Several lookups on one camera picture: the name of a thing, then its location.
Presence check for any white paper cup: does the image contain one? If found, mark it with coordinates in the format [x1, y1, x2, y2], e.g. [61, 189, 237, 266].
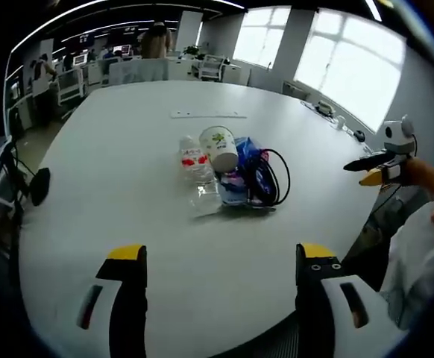
[198, 125, 239, 172]

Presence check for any black stand with round pad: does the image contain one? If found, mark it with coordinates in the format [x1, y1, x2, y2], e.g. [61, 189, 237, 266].
[0, 140, 52, 228]

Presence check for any white tabletop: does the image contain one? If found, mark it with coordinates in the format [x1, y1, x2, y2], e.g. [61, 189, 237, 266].
[17, 79, 389, 358]

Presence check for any blue plastic packet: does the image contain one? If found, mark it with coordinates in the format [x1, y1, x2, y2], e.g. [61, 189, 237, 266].
[216, 135, 278, 208]

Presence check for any person's right hand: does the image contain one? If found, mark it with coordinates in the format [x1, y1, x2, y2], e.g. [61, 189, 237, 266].
[405, 158, 434, 197]

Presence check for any white office chair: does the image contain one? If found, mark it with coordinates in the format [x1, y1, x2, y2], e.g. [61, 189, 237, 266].
[55, 69, 87, 105]
[198, 54, 230, 81]

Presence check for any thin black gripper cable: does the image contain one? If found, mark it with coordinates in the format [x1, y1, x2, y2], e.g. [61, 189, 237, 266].
[372, 184, 405, 218]

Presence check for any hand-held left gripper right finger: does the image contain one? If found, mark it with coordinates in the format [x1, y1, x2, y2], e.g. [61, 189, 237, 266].
[295, 242, 403, 358]

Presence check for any clear plastic water bottle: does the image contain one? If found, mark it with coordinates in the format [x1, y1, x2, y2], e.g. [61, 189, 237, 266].
[178, 134, 222, 218]

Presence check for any person's white clothing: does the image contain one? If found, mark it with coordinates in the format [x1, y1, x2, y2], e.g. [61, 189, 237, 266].
[380, 185, 434, 331]

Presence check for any white table cable cover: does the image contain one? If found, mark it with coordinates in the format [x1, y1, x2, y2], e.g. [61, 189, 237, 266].
[169, 108, 248, 120]

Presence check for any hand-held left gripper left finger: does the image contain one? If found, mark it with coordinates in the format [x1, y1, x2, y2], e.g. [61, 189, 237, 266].
[46, 244, 149, 358]

